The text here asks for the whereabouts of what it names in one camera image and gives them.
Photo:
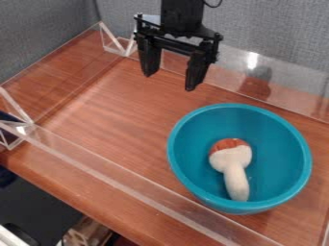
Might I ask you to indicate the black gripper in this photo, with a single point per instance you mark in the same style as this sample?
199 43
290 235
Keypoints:
176 30

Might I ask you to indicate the plush mushroom with brown cap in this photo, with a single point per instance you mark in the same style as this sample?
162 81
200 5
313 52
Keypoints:
230 157

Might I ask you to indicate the blue plastic bowl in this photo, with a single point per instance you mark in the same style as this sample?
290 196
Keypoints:
281 163

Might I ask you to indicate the clear acrylic barrier left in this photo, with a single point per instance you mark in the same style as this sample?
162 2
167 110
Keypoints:
73 61

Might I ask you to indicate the clear acrylic barrier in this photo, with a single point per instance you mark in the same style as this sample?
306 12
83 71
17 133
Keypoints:
73 61
275 82
143 210

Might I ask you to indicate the clear acrylic barrier back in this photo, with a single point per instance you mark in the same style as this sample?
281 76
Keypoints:
275 82

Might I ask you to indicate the clear acrylic barrier front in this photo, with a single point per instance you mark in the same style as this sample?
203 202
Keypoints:
143 210

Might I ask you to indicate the light wooden object below table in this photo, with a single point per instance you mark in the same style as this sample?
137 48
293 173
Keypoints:
87 233

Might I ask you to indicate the clear acrylic corner bracket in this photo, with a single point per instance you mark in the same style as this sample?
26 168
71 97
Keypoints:
117 45

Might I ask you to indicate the clear acrylic bracket left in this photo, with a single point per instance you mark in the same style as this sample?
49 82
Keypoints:
14 122

